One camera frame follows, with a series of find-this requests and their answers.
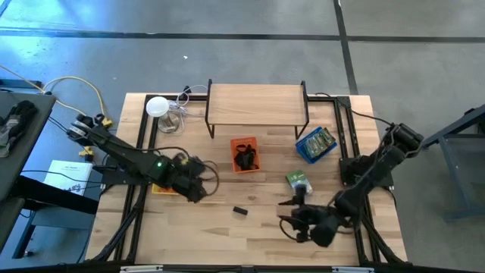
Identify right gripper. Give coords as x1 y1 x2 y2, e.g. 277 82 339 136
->
277 184 343 249

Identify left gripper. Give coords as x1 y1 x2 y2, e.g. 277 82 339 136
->
166 154 208 204

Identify yellow plastic basket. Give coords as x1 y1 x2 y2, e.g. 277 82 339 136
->
151 183 181 196

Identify orange plastic basket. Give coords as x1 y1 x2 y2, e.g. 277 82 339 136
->
230 136 262 174

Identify blue plastic basket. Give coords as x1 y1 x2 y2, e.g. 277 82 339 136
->
295 126 338 165

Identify white mushroom table lamp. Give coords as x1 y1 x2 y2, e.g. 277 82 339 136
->
145 96 180 134

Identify wooden shelf riser black legs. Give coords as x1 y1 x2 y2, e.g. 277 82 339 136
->
204 78 310 140

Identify white paper booklet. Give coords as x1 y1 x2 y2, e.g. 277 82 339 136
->
43 159 93 196

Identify dark side table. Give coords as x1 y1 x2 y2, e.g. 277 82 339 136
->
0 79 100 253

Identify grey black work glove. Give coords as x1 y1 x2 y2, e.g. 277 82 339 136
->
0 100 39 158

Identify grey metal stand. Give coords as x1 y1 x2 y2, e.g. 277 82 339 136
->
420 104 485 223

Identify white lamp cable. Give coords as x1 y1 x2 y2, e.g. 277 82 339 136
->
166 83 208 134

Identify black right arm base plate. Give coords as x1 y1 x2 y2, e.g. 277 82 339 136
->
339 155 395 189

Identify silver frame bracket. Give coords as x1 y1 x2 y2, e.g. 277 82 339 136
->
119 265 164 273
332 266 375 273

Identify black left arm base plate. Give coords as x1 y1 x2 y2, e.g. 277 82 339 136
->
100 165 153 187

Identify yellow extension cord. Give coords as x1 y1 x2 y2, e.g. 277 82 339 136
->
0 64 114 157

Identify black aluminium table frame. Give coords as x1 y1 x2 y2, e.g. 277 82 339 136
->
85 93 408 266

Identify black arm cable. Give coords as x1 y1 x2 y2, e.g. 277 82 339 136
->
314 92 397 128

